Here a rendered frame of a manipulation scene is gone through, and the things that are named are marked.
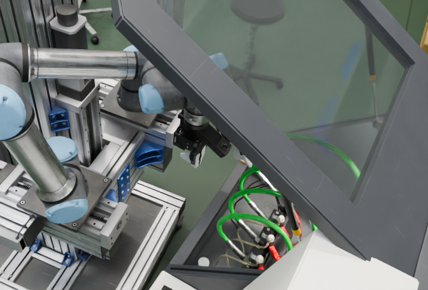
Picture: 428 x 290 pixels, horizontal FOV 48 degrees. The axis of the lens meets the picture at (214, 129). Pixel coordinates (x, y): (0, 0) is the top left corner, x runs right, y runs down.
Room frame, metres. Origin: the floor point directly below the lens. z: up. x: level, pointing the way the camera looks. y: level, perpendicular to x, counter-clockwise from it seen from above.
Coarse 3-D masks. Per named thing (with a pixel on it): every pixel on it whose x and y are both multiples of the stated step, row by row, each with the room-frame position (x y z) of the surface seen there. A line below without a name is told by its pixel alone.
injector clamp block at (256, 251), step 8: (288, 224) 0.93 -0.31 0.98; (264, 232) 0.88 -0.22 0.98; (272, 232) 0.89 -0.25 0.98; (288, 232) 0.90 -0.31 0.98; (264, 240) 0.85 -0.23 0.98; (280, 240) 0.86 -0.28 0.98; (256, 248) 0.82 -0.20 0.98; (248, 256) 0.78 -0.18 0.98; (272, 256) 0.80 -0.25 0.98; (264, 264) 0.81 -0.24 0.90
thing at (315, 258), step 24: (312, 240) 0.53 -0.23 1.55; (288, 264) 0.51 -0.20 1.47; (312, 264) 0.48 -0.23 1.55; (336, 264) 0.48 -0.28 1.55; (360, 264) 0.49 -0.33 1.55; (384, 264) 0.50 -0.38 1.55; (264, 288) 0.50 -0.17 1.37; (288, 288) 0.42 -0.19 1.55; (312, 288) 0.43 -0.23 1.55; (336, 288) 0.43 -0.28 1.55; (360, 288) 0.44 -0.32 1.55; (384, 288) 0.45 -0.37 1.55; (408, 288) 0.46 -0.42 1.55
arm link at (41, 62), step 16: (0, 48) 0.83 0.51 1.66; (16, 48) 0.85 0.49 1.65; (32, 48) 0.88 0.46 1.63; (48, 48) 0.90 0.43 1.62; (64, 48) 0.92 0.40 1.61; (16, 64) 0.82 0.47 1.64; (32, 64) 0.84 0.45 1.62; (48, 64) 0.86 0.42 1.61; (64, 64) 0.88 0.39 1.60; (80, 64) 0.89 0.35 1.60; (96, 64) 0.91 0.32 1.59; (112, 64) 0.93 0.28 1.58; (128, 64) 0.95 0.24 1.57; (144, 64) 0.96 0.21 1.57
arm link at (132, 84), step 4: (128, 48) 1.39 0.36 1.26; (132, 48) 1.39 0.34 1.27; (120, 80) 1.34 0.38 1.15; (124, 80) 1.31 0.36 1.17; (128, 80) 1.31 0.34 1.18; (132, 80) 1.31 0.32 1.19; (136, 80) 1.31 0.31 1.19; (140, 80) 1.31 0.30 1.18; (124, 84) 1.31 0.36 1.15; (128, 84) 1.31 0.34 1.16; (132, 84) 1.31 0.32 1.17; (136, 84) 1.31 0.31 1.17; (140, 84) 1.31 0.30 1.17; (128, 88) 1.31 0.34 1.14; (132, 88) 1.31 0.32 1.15; (136, 88) 1.31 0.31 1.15
